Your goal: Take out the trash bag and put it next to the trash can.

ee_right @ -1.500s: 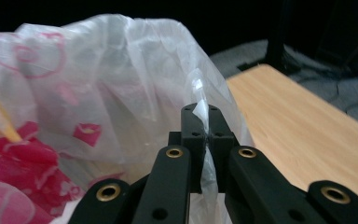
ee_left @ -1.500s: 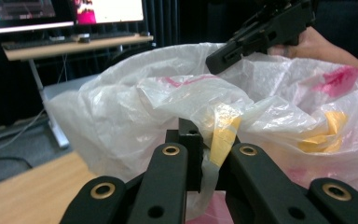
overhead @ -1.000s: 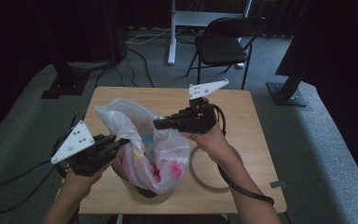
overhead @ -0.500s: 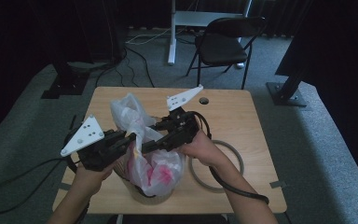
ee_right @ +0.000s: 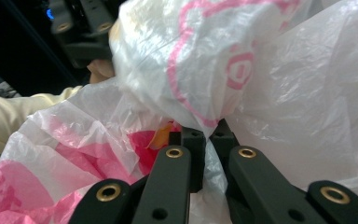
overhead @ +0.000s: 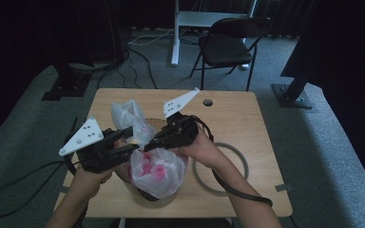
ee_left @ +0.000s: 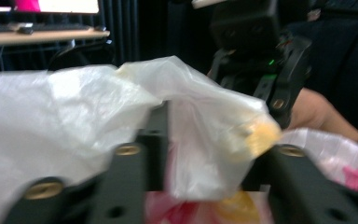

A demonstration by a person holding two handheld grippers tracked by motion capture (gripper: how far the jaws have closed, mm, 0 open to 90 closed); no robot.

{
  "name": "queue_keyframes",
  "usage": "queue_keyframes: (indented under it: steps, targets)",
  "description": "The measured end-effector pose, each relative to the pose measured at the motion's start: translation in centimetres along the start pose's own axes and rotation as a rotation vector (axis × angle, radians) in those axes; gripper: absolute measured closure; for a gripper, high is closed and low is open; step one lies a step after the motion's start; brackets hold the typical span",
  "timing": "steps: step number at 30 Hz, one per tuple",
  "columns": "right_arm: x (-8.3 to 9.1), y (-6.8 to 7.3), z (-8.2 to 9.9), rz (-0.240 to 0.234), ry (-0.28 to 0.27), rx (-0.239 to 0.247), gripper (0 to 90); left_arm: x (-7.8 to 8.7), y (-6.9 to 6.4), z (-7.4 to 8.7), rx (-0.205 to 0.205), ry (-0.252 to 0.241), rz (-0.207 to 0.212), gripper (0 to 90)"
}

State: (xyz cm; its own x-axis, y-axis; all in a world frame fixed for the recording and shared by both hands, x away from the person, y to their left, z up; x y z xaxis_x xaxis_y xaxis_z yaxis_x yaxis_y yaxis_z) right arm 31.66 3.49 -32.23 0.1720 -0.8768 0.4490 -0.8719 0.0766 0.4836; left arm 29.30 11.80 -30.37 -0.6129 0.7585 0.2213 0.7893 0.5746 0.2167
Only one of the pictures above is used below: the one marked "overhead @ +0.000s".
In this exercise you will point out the grey tape piece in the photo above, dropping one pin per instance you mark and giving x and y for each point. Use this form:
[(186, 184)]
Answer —
[(283, 187), (64, 190)]

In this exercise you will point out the brown round trash bin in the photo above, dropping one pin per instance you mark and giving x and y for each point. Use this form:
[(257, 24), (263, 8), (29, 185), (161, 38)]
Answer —
[(149, 202)]

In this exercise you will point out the white desk frame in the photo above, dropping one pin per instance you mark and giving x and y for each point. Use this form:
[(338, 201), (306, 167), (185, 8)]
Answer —
[(176, 38)]

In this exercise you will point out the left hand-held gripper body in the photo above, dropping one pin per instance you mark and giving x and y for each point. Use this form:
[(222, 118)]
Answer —
[(93, 152)]

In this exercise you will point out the dark curtain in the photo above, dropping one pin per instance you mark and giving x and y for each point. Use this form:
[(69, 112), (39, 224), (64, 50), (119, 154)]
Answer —
[(345, 63), (12, 47)]

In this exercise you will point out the black stand with square base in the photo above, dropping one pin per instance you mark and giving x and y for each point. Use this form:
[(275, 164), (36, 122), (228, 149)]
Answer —
[(68, 87)]

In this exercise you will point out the person's left hand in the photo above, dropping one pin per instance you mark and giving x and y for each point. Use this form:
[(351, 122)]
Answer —
[(88, 183)]

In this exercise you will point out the grey round stand base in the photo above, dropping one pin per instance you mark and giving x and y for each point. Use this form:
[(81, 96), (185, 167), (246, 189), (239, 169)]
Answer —
[(88, 66)]

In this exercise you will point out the black folding chair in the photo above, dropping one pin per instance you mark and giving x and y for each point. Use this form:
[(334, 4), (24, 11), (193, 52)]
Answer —
[(226, 47)]

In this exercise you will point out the white table leg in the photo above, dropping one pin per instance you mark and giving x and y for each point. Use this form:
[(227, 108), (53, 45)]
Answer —
[(122, 223), (230, 221)]

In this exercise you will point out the black stand with slanted post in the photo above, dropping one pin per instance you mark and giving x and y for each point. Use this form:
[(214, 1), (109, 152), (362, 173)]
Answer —
[(293, 95)]

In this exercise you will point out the person's right hand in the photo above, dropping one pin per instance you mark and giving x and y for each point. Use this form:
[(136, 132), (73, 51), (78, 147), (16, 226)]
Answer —
[(204, 150)]

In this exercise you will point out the translucent white plastic bag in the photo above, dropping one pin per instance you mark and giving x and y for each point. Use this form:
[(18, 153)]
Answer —
[(158, 177)]

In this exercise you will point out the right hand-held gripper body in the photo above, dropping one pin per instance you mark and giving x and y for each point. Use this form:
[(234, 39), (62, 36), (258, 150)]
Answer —
[(183, 133)]

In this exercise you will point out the black tape strip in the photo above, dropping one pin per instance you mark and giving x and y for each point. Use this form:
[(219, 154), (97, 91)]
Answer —
[(75, 122)]

